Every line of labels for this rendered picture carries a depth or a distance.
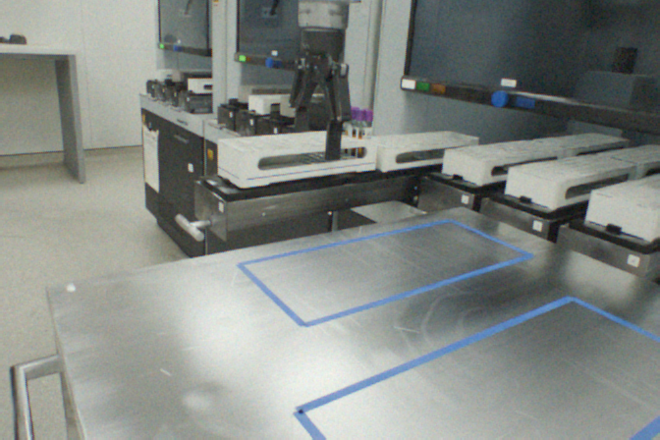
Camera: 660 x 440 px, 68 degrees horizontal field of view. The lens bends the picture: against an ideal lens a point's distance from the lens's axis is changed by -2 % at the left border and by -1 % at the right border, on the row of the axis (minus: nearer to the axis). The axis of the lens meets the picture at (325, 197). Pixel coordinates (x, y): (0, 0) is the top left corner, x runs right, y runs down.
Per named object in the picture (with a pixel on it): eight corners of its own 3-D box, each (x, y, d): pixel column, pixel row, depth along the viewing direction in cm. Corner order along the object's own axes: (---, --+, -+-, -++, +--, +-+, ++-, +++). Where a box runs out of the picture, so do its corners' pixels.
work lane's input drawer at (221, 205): (444, 177, 131) (449, 143, 128) (488, 192, 120) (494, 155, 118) (171, 221, 90) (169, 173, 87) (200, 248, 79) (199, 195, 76)
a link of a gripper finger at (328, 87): (330, 66, 91) (334, 63, 90) (345, 124, 90) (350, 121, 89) (312, 66, 89) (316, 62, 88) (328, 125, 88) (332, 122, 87)
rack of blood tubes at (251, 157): (346, 157, 107) (348, 129, 105) (377, 169, 99) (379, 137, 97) (216, 173, 90) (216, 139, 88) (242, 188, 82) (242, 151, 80)
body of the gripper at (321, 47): (292, 27, 90) (290, 80, 93) (319, 28, 83) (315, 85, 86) (325, 30, 94) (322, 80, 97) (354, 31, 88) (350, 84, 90)
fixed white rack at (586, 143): (588, 154, 138) (593, 133, 136) (626, 163, 130) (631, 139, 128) (526, 164, 121) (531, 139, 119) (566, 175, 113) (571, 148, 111)
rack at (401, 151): (444, 154, 125) (448, 131, 124) (476, 164, 118) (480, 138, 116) (352, 166, 109) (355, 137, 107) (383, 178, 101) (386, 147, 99)
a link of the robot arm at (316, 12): (318, -8, 81) (316, 30, 83) (360, -2, 86) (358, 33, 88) (289, -6, 88) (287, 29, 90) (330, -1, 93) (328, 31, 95)
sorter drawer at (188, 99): (310, 104, 251) (311, 86, 249) (326, 108, 241) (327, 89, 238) (168, 109, 210) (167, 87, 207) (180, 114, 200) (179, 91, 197)
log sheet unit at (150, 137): (144, 183, 270) (141, 118, 259) (161, 197, 249) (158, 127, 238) (139, 184, 268) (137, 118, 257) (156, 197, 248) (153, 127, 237)
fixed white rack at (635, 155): (646, 167, 126) (653, 143, 124) (690, 178, 119) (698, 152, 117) (587, 181, 109) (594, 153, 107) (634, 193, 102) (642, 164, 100)
